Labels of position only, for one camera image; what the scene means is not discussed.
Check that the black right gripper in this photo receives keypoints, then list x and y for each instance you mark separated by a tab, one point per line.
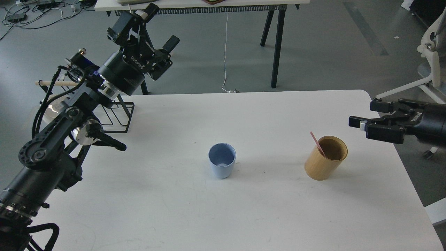
424	120

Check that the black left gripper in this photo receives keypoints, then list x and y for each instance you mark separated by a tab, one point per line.
136	56

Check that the pink chopstick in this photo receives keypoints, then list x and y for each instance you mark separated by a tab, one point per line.
317	144

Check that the blue plastic cup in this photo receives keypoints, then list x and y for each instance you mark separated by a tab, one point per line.
222	157

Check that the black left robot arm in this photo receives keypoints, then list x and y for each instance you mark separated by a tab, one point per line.
65	126

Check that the bamboo cylindrical holder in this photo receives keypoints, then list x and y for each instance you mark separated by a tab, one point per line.
319	166

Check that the white office chair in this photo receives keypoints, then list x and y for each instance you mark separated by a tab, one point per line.
432	49

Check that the black wire dish rack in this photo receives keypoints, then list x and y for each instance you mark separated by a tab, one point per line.
115	119

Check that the wooden rack handle rod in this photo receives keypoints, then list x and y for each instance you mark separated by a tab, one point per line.
57	83

